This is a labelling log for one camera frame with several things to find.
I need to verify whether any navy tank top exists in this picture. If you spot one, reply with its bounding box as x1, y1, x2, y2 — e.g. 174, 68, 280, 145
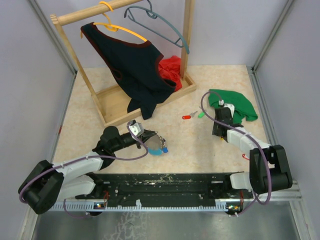
80, 23, 176, 120

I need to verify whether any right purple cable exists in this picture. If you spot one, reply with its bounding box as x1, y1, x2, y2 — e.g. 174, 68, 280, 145
200, 90, 272, 217

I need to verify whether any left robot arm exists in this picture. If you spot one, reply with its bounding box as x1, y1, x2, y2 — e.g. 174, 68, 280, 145
18, 121, 157, 215

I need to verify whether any purple cable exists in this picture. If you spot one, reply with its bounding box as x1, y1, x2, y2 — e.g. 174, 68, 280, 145
19, 121, 149, 219
200, 90, 272, 217

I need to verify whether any blue-grey hanger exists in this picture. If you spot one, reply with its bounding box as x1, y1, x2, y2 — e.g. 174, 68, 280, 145
123, 0, 190, 54

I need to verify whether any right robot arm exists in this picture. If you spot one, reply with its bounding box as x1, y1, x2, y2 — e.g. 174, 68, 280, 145
212, 106, 293, 198

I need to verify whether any red cloth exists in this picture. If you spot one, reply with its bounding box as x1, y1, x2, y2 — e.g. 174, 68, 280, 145
158, 55, 182, 92

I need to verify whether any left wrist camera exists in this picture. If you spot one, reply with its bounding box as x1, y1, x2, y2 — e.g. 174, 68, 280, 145
127, 120, 145, 138

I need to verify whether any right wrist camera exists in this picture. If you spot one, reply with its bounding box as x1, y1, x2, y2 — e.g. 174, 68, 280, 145
218, 99, 235, 117

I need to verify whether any key with red tag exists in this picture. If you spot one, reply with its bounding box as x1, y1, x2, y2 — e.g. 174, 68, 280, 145
181, 111, 197, 120

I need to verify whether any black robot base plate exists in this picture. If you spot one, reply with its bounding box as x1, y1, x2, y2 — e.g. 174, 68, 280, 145
76, 173, 253, 208

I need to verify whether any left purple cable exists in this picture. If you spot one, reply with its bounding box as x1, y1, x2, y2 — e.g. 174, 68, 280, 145
19, 121, 149, 219

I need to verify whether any green cloth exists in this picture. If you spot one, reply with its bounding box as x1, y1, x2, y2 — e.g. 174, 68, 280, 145
209, 89, 258, 124

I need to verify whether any wooden clothes rack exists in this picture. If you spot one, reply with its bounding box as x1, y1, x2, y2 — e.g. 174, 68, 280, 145
50, 0, 196, 127

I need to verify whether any key with green tag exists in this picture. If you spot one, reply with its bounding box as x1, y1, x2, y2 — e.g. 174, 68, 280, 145
197, 112, 205, 119

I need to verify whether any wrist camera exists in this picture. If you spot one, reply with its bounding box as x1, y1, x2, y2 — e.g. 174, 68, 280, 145
218, 99, 235, 117
127, 120, 145, 138

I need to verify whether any yellow hanger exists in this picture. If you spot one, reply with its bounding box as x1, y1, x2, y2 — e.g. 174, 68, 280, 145
80, 1, 147, 42

